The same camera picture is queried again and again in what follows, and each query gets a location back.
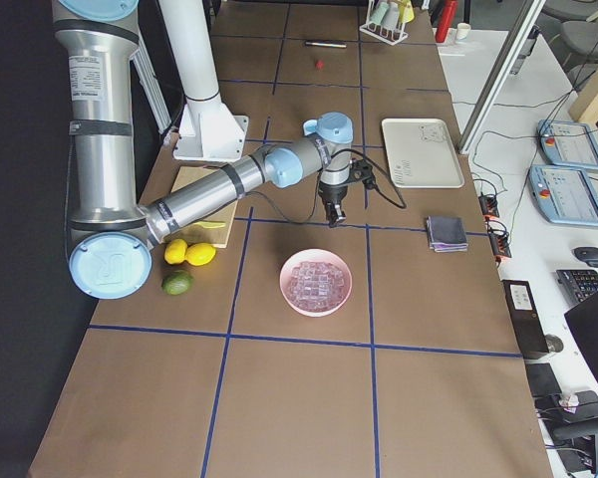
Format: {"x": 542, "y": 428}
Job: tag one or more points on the small paper cup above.
{"x": 462, "y": 30}

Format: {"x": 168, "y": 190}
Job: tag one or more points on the black keyboard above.
{"x": 578, "y": 284}

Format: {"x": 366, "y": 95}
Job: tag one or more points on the beige plastic tray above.
{"x": 420, "y": 154}

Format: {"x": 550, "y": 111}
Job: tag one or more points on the white wire cup rack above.
{"x": 377, "y": 32}

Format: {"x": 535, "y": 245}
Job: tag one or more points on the mint green cup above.
{"x": 378, "y": 12}

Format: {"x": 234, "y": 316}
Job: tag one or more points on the yellow green plastic knife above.
{"x": 210, "y": 225}

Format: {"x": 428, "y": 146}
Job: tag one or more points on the pink bowl of ice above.
{"x": 315, "y": 282}

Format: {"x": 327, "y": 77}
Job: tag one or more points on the dark folded cloth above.
{"x": 446, "y": 234}

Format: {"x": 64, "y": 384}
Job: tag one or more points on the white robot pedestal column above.
{"x": 208, "y": 131}

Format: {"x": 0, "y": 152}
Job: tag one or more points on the grey office chair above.
{"x": 577, "y": 38}

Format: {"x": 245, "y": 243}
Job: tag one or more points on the yellow lemon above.
{"x": 199, "y": 254}
{"x": 174, "y": 252}

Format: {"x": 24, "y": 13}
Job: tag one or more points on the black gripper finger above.
{"x": 340, "y": 213}
{"x": 331, "y": 210}

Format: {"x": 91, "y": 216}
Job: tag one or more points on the white cup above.
{"x": 391, "y": 17}

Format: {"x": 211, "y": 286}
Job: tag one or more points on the light blue plastic cup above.
{"x": 310, "y": 126}

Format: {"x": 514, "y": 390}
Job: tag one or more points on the orange black connector strip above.
{"x": 497, "y": 232}

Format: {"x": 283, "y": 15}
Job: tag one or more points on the yellow lemon right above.
{"x": 199, "y": 254}

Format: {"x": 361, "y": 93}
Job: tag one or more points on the teach pendant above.
{"x": 568, "y": 143}
{"x": 564, "y": 195}

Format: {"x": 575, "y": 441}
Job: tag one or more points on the aluminium frame post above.
{"x": 505, "y": 59}

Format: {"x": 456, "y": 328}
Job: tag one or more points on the yellow cup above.
{"x": 406, "y": 11}

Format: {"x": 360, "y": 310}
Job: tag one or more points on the black computer mouse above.
{"x": 587, "y": 255}

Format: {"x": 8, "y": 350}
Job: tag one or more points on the black box device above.
{"x": 524, "y": 318}

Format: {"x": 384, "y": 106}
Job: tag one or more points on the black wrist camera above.
{"x": 362, "y": 171}

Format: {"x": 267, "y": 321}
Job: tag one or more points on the red bottle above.
{"x": 448, "y": 9}

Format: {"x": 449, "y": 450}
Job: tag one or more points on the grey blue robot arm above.
{"x": 112, "y": 235}

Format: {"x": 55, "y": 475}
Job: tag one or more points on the teach pendant near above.
{"x": 564, "y": 195}

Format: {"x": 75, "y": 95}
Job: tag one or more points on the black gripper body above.
{"x": 331, "y": 194}

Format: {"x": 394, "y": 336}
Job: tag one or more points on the yellow lemon left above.
{"x": 174, "y": 252}

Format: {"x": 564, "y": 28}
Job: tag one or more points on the teach pendant far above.
{"x": 568, "y": 143}

